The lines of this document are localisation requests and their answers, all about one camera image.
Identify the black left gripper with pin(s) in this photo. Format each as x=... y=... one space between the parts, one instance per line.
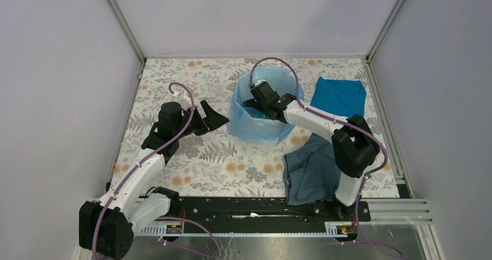
x=213 y=119

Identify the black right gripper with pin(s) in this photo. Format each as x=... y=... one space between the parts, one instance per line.
x=252 y=103

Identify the white paper trash bin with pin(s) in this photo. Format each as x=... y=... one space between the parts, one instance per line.
x=261 y=129

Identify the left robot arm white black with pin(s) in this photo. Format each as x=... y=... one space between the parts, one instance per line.
x=108 y=226

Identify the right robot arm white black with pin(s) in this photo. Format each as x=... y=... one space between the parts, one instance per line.
x=355 y=147

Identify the floral patterned table mat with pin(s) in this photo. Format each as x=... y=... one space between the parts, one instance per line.
x=218 y=163

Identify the teal folded cloth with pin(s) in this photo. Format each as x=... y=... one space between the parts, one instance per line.
x=339 y=97

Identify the grey-blue crumpled cloth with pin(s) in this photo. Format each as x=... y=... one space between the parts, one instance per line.
x=310 y=172

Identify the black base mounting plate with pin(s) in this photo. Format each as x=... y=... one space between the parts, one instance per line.
x=248 y=215

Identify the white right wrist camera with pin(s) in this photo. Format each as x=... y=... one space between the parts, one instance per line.
x=256 y=84

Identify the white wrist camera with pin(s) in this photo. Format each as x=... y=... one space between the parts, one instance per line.
x=256 y=84
x=184 y=100

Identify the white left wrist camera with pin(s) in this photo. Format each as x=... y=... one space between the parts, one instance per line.
x=184 y=100

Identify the aluminium frame rails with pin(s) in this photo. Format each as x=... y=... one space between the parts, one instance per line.
x=430 y=243

